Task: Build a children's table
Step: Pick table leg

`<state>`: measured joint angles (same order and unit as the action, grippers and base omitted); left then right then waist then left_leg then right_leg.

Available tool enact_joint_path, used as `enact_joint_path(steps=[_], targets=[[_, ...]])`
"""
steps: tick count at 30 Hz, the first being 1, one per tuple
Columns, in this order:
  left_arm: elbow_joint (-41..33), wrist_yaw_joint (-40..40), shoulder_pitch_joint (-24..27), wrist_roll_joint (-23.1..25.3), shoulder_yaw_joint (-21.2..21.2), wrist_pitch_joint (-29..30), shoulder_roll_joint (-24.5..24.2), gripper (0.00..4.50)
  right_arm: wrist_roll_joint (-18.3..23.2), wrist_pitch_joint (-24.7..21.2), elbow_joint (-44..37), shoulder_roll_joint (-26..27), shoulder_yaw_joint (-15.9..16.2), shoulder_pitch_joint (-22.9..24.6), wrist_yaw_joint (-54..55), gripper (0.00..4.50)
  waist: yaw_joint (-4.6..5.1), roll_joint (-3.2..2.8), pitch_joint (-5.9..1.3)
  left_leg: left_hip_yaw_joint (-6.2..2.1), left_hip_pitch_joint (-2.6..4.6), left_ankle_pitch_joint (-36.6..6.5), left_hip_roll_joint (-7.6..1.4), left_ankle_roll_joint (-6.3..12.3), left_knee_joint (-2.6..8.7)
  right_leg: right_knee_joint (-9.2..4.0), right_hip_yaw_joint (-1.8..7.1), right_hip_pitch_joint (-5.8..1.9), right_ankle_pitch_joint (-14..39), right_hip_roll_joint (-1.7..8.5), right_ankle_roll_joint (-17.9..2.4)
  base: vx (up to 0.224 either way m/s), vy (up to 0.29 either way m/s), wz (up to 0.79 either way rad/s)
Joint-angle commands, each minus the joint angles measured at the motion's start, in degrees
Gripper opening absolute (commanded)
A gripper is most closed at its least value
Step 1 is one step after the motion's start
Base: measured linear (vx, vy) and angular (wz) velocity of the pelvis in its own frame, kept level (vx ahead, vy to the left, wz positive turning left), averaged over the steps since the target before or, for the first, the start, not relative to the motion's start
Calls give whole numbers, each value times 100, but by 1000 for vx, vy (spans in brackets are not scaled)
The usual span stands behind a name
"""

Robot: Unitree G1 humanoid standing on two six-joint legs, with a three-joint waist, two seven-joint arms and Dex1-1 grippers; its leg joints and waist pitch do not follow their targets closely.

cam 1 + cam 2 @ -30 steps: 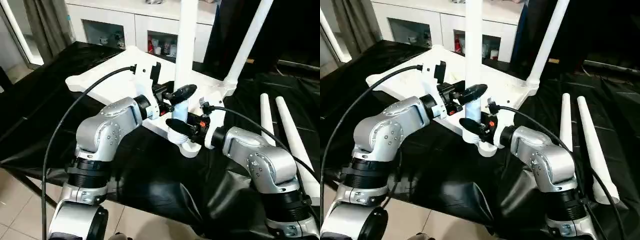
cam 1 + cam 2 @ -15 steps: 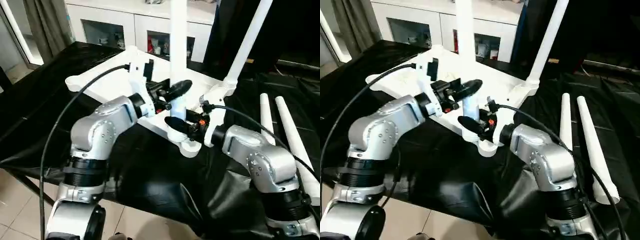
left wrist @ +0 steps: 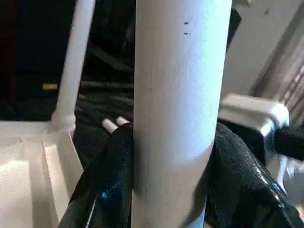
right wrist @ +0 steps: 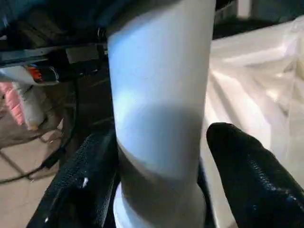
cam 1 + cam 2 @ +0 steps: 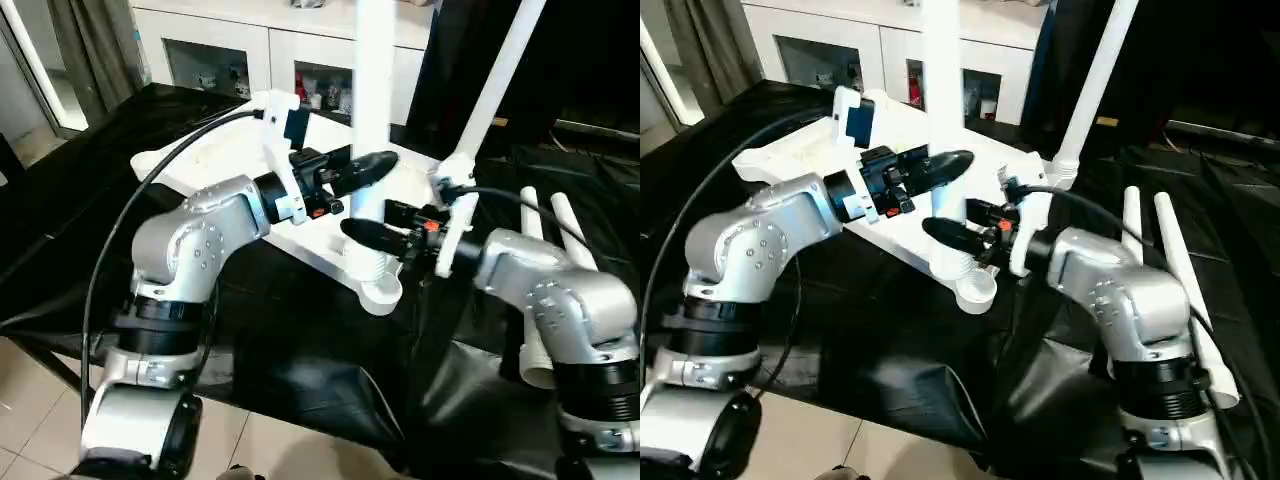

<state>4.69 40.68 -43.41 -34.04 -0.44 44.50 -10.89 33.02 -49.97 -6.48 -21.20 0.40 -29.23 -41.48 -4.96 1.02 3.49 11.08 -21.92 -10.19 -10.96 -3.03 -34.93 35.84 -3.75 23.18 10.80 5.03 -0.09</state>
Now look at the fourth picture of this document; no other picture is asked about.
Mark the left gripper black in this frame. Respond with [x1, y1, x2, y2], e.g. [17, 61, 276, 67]
[44, 27, 110, 82]

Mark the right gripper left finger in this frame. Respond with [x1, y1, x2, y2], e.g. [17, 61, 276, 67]
[25, 131, 120, 228]

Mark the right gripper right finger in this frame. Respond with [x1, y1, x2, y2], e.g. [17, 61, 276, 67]
[205, 122, 304, 228]

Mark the white plastic table leg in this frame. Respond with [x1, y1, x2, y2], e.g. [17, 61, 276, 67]
[105, 0, 217, 228]

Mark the white plastic table top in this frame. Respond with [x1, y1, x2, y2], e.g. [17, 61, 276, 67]
[203, 18, 304, 228]

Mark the white plastic bag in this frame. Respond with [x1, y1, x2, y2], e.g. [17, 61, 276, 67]
[18, 83, 65, 131]

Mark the pink fluffy object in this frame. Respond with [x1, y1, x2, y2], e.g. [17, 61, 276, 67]
[4, 82, 26, 126]

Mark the thin black dangling wire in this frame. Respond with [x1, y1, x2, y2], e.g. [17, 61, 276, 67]
[41, 78, 80, 168]

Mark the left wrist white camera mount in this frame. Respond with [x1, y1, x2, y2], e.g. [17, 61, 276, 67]
[0, 66, 59, 86]

